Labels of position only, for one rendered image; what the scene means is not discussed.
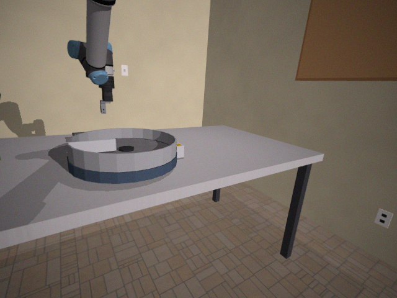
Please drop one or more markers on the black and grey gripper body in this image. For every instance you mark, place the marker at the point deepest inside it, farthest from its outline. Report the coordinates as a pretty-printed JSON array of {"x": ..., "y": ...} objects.
[{"x": 108, "y": 86}]

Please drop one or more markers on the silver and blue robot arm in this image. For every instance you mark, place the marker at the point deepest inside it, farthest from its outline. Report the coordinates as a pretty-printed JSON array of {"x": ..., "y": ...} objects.
[{"x": 92, "y": 53}]

